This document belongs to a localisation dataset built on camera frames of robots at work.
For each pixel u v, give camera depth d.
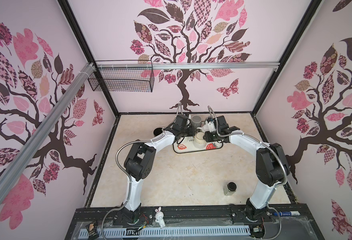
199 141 0.93
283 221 0.73
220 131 0.73
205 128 0.98
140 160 0.54
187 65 0.93
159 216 0.71
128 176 0.54
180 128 0.75
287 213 0.74
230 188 0.74
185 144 1.01
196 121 1.00
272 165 0.49
